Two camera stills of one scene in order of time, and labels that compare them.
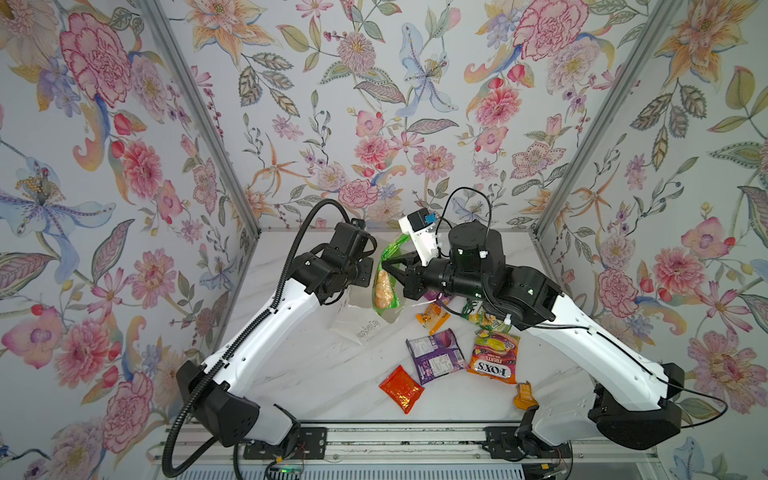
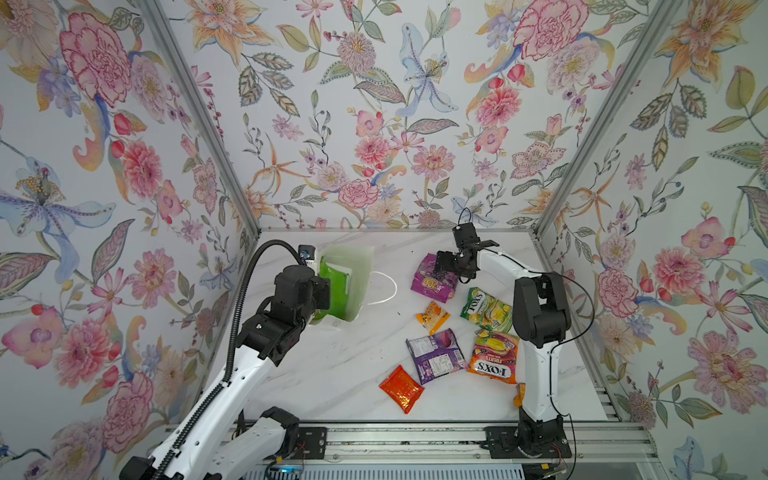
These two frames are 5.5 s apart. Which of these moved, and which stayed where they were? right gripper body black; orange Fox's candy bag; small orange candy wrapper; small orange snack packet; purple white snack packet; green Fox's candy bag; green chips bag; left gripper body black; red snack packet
Moved: right gripper body black; green chips bag; left gripper body black
Stayed: orange Fox's candy bag; red snack packet; small orange candy wrapper; purple white snack packet; green Fox's candy bag; small orange snack packet
